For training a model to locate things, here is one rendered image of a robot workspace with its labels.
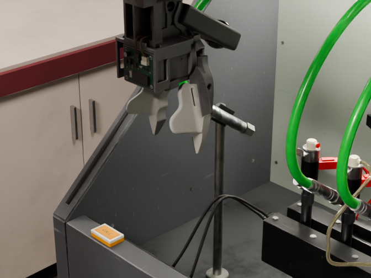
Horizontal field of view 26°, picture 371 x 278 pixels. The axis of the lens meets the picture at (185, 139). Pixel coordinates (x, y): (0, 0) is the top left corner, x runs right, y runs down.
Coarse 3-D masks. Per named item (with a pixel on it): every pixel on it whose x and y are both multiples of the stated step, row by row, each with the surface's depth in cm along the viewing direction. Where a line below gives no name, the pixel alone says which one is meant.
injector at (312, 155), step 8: (312, 152) 125; (304, 160) 126; (312, 160) 125; (304, 168) 126; (312, 168) 126; (312, 176) 127; (296, 184) 126; (304, 192) 129; (304, 200) 129; (312, 200) 129; (304, 208) 130; (304, 216) 130; (304, 224) 131
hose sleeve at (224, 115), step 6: (216, 108) 126; (216, 114) 126; (222, 114) 127; (228, 114) 127; (222, 120) 127; (228, 120) 127; (234, 120) 128; (240, 120) 129; (234, 126) 128; (240, 126) 128; (246, 126) 129
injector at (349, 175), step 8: (352, 168) 120; (360, 168) 120; (352, 176) 120; (360, 176) 120; (352, 184) 121; (360, 184) 121; (352, 192) 121; (344, 216) 124; (352, 216) 124; (344, 224) 125; (352, 224) 125; (344, 232) 125; (352, 232) 125; (344, 240) 126
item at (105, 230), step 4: (100, 228) 133; (104, 228) 133; (108, 228) 133; (100, 232) 132; (104, 232) 132; (108, 232) 132; (112, 232) 132; (116, 232) 132; (92, 236) 133; (96, 236) 132; (104, 236) 131; (108, 236) 131; (112, 236) 131; (116, 236) 131; (100, 240) 131; (104, 240) 130; (116, 240) 130; (120, 240) 131; (108, 244) 130; (112, 244) 130
